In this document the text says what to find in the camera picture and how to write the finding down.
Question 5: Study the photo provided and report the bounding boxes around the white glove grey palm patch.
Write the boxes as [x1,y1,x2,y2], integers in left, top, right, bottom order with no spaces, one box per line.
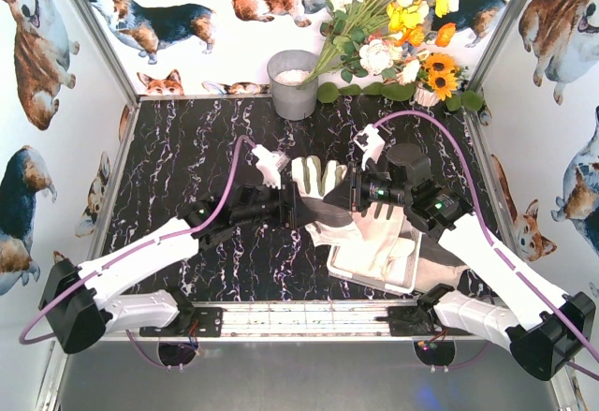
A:
[289,156,408,248]

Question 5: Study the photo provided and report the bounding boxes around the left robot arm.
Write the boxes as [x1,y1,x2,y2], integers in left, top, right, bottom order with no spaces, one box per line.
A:
[39,182,338,355]

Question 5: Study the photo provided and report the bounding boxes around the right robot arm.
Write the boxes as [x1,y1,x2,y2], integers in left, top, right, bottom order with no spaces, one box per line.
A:
[324,144,596,381]

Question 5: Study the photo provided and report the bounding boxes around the white perforated storage basket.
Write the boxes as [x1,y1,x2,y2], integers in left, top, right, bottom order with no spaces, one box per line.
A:
[326,213,425,295]

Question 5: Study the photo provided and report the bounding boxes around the small white sunflower pot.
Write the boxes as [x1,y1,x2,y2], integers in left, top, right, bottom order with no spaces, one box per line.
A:
[414,83,441,108]

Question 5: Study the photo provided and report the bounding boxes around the grey metal bucket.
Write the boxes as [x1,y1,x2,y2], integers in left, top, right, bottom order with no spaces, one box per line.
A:
[267,50,318,121]

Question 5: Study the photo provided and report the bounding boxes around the artificial flower bouquet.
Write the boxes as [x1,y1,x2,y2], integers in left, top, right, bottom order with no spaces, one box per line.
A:
[304,0,460,84]

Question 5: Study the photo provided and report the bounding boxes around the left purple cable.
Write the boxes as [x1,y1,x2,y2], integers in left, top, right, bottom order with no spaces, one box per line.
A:
[19,135,258,370]

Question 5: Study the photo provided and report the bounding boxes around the purple cable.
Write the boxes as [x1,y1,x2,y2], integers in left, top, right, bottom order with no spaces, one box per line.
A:
[19,135,258,370]
[373,110,599,382]

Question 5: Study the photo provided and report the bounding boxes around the aluminium front rail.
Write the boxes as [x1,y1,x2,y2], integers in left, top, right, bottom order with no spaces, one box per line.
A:
[55,301,562,340]

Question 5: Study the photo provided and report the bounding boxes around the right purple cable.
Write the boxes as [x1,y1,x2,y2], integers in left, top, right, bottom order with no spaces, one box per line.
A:
[373,110,599,382]

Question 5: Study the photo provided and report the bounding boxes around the right aluminium post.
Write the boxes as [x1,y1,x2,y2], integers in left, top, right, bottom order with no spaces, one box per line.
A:
[467,0,527,93]

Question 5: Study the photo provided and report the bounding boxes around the aluminium post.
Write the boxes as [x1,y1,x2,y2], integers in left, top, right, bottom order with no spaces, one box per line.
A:
[68,0,139,104]
[467,0,527,93]

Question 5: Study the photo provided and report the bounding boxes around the left aluminium post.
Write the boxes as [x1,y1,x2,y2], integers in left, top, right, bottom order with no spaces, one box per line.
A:
[68,0,139,104]

